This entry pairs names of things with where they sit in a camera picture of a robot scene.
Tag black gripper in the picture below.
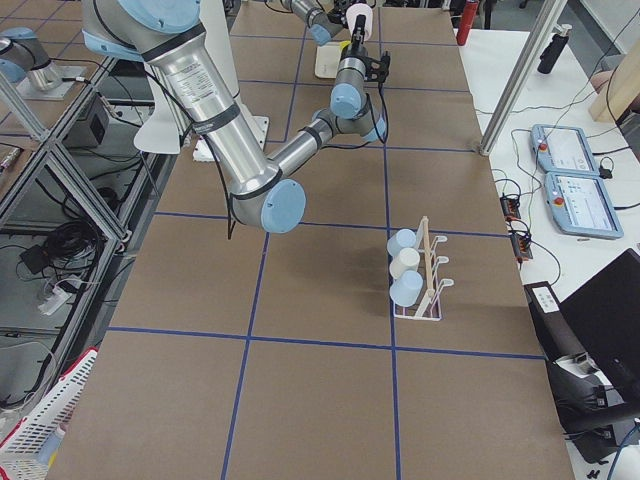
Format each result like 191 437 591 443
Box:
327 0 350 24
343 14 368 61

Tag pink plastic cup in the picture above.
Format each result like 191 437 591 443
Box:
345 2 373 41

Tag light blue plastic cup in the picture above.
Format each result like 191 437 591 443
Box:
386 229 416 257

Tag pale cream plastic cup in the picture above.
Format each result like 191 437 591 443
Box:
389 247 421 279

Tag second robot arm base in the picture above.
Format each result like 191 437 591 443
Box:
1 27 85 101

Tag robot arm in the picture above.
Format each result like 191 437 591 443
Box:
264 0 354 46
82 1 390 233

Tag wooden rack dowel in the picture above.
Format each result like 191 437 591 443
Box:
415 216 435 317

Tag cream plastic tray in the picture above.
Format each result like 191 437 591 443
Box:
314 41 343 80

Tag red fire extinguisher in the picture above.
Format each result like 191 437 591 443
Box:
456 0 479 46

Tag black cylinder bottle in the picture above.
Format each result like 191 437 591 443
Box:
537 24 572 74

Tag upper blue teach pendant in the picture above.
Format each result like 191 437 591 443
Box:
530 124 598 176

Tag blue teach pendant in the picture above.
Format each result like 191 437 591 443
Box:
544 172 624 240
530 124 598 176

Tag lower blue teach pendant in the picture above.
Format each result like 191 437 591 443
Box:
544 172 624 240

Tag white plastic basket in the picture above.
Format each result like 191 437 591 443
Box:
1 347 98 479

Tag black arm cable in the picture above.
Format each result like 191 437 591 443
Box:
349 79 390 149

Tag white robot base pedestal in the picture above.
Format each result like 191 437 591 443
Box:
192 0 270 165

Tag aluminium frame post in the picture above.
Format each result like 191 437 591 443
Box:
478 0 567 156

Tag black power strip cables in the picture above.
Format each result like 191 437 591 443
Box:
499 192 535 264

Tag white wire cup rack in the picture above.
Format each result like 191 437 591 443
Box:
393 235 454 322

